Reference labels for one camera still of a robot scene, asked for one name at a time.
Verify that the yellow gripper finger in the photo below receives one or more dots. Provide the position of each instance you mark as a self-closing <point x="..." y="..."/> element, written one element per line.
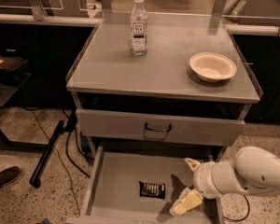
<point x="193" y="164"/>
<point x="188" y="200"/>

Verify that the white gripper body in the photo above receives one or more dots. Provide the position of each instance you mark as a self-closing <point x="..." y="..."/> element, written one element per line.
<point x="202" y="175"/>

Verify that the black rxbar chocolate bar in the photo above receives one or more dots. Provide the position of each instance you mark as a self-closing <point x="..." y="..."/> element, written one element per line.
<point x="152" y="190"/>

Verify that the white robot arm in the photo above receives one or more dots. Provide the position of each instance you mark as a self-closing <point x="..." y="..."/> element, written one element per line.
<point x="253" y="171"/>

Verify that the grey top drawer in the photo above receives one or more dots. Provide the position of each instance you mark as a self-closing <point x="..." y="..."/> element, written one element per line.
<point x="185" y="130"/>

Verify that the grey open middle drawer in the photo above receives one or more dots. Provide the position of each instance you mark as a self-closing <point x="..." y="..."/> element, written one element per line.
<point x="112" y="196"/>

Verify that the grey metal drawer cabinet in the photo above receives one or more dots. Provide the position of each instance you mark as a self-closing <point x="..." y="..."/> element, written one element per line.
<point x="106" y="76"/>

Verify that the white paper bowl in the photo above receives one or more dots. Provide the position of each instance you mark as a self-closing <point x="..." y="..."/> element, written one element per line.
<point x="212" y="67"/>

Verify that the black stand leg bar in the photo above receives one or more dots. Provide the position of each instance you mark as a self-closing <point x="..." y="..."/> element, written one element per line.
<point x="35" y="180"/>

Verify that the clear plastic water bottle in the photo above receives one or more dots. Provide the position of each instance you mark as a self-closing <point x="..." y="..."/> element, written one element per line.
<point x="138" y="20"/>

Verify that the brown shoe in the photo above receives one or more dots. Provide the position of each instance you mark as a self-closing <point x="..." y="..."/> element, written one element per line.
<point x="9" y="175"/>

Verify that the dark side table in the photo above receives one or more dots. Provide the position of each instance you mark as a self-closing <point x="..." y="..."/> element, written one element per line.
<point x="9" y="85"/>

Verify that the dark tray with note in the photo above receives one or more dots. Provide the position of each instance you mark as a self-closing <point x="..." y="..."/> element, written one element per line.
<point x="11" y="62"/>

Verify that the black drawer handle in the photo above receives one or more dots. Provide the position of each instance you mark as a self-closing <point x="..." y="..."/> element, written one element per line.
<point x="158" y="130"/>

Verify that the white horizontal rail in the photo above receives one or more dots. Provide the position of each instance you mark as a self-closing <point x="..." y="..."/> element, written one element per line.
<point x="49" y="20"/>

